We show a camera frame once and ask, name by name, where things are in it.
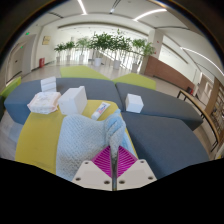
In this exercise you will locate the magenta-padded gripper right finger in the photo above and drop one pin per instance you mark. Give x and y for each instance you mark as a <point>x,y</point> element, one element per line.
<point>136,175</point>

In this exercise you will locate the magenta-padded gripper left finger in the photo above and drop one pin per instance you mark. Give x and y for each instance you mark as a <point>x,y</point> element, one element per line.
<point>90,176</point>

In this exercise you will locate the light blue knitted towel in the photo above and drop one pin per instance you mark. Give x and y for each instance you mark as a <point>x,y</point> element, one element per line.
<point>83,140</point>

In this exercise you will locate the grey upholstered seat block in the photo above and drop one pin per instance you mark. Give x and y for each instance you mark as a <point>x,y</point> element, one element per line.
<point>26,100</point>
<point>166,103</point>
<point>163,143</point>

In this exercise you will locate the white tube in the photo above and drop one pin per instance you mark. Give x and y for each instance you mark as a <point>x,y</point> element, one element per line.
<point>100,111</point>

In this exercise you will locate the small white cube box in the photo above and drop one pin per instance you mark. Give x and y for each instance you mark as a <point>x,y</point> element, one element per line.
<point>134,103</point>

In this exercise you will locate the large white box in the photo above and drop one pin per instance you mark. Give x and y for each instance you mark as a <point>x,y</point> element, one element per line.
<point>72,100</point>

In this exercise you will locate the white tissue pack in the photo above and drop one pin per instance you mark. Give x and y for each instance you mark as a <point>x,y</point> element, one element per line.
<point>44,102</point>

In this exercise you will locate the green upholstered seat block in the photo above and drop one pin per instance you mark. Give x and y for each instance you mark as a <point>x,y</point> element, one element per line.
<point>136,80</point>
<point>9,87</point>
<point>81,71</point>

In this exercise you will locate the white ribbed box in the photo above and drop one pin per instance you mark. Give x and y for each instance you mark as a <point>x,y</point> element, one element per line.
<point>48,84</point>

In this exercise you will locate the wooden shelf unit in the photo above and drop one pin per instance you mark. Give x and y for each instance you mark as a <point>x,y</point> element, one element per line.
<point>216,106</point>

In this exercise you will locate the brown wooden partition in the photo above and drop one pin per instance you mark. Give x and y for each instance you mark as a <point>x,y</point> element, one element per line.
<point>166,71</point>

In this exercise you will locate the red bin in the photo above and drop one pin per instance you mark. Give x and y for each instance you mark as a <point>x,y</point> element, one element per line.
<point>41,62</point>

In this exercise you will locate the row of potted plants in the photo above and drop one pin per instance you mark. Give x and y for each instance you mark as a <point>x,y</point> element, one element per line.
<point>100,43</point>

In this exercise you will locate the ceiling light strips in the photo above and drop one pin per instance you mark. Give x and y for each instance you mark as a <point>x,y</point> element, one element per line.
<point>82,7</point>

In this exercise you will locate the wooden bench with black frame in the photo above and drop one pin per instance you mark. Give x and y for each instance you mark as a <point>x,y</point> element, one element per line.
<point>200,106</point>

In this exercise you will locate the framed wall picture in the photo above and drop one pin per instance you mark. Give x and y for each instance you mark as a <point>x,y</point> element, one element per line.
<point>46,40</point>

